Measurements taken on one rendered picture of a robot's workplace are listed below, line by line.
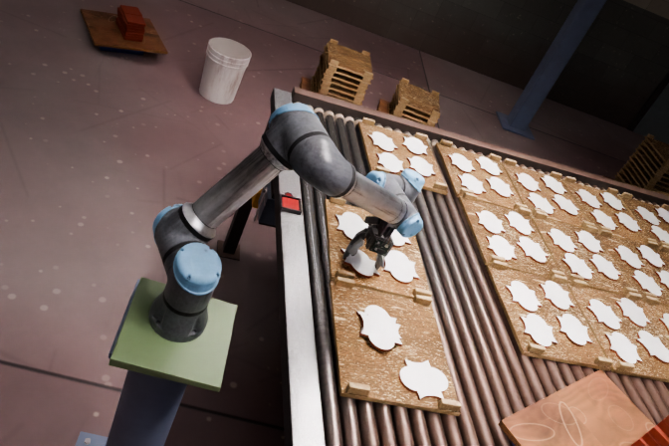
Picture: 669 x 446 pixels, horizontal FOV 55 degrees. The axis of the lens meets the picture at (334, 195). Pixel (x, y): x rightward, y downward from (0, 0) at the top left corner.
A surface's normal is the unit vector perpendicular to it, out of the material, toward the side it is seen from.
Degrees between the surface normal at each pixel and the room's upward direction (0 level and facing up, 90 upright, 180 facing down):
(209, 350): 4
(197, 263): 11
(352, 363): 0
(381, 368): 0
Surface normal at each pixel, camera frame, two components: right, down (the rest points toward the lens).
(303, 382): 0.36, -0.76
